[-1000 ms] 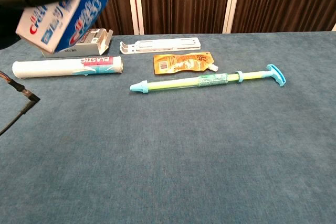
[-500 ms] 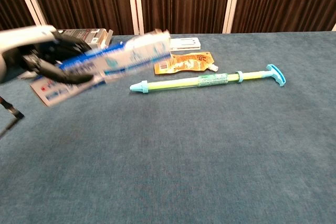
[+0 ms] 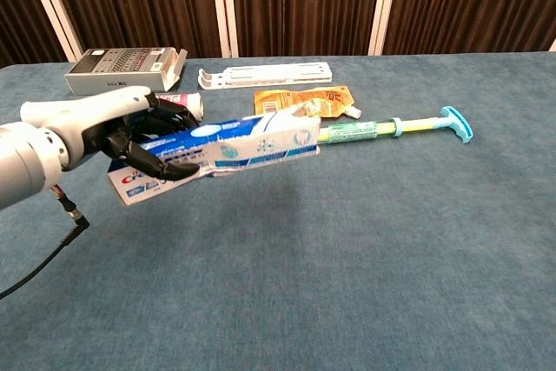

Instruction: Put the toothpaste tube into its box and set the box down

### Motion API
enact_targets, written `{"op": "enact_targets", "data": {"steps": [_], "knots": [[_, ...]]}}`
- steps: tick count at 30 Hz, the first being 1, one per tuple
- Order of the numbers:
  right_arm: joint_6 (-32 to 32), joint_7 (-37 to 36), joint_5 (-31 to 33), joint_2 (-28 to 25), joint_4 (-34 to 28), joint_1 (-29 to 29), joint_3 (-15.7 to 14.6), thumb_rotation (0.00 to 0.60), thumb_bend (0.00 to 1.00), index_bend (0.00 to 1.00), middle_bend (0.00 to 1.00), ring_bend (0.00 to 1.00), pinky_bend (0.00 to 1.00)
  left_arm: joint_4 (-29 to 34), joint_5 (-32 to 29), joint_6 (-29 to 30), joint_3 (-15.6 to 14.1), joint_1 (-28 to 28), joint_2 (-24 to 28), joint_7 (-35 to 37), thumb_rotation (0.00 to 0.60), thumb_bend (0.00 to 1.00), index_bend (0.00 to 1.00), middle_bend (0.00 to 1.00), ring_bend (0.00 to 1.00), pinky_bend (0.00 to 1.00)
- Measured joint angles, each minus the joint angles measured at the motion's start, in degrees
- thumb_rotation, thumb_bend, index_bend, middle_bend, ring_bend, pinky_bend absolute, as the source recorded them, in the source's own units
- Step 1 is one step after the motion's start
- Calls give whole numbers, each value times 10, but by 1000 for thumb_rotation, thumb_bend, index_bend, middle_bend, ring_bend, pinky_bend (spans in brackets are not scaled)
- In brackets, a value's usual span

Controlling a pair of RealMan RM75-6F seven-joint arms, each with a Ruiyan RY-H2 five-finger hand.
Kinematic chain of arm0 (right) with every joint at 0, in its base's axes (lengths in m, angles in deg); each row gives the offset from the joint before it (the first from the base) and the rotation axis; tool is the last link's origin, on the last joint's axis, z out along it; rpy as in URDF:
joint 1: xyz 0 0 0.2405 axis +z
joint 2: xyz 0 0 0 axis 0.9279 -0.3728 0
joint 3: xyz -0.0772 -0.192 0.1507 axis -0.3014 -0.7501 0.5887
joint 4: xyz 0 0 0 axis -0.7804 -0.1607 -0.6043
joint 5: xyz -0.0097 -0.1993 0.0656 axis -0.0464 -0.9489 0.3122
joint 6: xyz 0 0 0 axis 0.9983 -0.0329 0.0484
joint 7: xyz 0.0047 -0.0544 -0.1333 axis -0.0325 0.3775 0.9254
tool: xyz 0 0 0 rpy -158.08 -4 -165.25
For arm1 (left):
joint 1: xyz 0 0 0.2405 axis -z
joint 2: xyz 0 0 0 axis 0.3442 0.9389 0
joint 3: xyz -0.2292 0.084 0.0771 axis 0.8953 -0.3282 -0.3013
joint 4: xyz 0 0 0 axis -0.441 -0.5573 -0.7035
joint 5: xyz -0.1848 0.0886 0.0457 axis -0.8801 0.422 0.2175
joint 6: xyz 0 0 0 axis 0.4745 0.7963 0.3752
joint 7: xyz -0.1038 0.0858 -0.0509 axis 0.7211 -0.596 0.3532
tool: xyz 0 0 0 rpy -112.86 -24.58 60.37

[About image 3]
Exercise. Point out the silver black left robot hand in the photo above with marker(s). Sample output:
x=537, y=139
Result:
x=87, y=114

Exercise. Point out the blue white toothpaste box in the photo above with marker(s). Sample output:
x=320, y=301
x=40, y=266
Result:
x=260, y=145

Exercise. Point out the grey open cardboard box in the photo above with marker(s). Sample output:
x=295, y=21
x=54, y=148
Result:
x=113, y=80

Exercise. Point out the white plastic wrap roll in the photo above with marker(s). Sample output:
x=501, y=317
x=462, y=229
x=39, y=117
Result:
x=191, y=101

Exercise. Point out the white folding plastic stand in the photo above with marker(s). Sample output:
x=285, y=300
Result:
x=269, y=73

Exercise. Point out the orange spout pouch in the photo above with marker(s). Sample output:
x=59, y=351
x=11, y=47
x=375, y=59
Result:
x=286, y=99

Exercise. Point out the teal felt table cover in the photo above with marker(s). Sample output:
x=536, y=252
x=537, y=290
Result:
x=304, y=301

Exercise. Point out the blue green toy pump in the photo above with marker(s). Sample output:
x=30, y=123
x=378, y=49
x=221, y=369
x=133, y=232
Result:
x=417, y=124

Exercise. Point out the white screen frame post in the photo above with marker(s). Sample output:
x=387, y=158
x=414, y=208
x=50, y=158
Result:
x=553, y=46
x=226, y=19
x=384, y=6
x=61, y=15

